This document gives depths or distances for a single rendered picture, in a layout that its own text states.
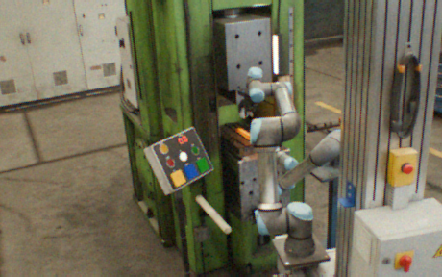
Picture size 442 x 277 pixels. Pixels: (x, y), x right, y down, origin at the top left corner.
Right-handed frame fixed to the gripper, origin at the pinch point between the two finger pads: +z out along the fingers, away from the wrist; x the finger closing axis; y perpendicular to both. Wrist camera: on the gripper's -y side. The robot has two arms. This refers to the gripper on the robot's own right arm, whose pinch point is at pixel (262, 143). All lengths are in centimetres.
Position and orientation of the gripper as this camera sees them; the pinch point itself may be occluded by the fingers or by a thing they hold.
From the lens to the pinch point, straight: 300.7
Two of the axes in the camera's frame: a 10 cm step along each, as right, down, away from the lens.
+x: 9.1, -2.2, 3.6
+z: -4.2, -3.1, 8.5
